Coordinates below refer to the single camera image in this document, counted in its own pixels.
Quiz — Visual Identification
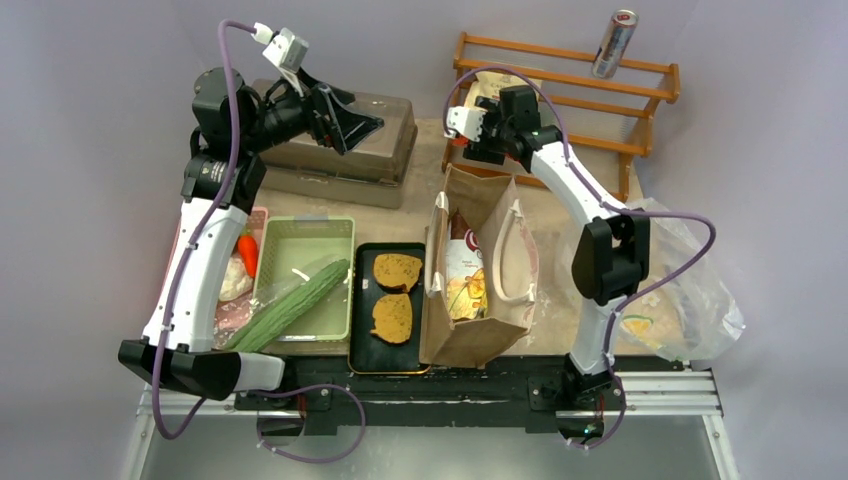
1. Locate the pink plastic basket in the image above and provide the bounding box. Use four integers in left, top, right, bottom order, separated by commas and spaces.
162, 206, 270, 329

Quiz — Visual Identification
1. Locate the green bumpy cucumber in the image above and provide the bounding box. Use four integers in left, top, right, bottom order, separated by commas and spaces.
222, 258, 350, 353

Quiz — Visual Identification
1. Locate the snack packet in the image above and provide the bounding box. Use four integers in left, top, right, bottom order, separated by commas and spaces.
445, 211, 488, 322

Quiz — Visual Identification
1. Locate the brown translucent storage box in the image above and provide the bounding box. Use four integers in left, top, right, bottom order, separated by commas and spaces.
261, 92, 418, 209

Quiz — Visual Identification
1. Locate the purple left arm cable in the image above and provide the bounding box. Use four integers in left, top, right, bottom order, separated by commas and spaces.
150, 19, 260, 441

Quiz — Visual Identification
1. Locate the red cassava chips packet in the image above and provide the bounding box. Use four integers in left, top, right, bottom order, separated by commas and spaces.
462, 70, 528, 108

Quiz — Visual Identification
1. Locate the white cauliflower piece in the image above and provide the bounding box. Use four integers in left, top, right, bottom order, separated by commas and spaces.
218, 256, 253, 302

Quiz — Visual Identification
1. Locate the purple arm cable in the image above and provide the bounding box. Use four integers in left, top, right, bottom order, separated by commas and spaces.
150, 19, 260, 441
442, 66, 718, 372

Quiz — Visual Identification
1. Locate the clear plastic grocery bag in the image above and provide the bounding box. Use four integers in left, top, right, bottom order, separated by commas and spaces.
556, 197, 747, 362

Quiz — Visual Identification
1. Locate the black tray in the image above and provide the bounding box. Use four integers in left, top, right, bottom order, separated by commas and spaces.
348, 242, 430, 375

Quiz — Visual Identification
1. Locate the orange carrot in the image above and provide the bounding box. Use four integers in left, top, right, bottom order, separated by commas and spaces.
236, 228, 260, 278

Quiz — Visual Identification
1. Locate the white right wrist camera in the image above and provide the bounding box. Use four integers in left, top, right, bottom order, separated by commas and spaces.
444, 106, 487, 142

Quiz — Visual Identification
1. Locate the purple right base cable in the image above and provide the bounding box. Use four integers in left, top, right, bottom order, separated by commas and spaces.
566, 370, 628, 452

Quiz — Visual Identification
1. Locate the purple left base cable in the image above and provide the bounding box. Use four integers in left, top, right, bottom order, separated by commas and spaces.
256, 384, 367, 466

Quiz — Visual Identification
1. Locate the brown paper bag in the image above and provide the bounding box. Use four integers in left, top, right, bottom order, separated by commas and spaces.
419, 167, 539, 368

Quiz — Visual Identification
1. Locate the orange wooden rack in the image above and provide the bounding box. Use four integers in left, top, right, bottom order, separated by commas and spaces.
452, 32, 681, 201

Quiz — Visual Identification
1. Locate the brown bread piece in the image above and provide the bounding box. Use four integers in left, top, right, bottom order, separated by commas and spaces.
373, 253, 423, 293
370, 294, 413, 344

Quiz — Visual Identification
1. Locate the green plastic basket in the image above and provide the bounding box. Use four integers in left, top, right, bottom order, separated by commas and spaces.
254, 216, 355, 344

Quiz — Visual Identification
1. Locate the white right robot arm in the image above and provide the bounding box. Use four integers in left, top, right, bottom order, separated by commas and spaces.
445, 85, 650, 407

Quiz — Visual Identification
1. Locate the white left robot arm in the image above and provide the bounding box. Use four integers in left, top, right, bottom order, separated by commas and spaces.
118, 67, 384, 409

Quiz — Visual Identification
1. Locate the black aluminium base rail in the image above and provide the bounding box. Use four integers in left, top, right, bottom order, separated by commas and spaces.
135, 354, 742, 480

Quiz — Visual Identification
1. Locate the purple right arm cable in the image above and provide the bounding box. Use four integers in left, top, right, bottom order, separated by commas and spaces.
442, 66, 718, 372

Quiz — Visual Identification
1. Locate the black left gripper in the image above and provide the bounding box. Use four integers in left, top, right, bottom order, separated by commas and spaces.
240, 65, 382, 154

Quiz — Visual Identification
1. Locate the silver drink can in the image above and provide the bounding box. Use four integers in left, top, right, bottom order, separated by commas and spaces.
591, 9, 639, 79

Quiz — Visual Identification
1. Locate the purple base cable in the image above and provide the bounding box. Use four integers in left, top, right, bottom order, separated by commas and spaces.
256, 384, 367, 466
566, 370, 628, 452

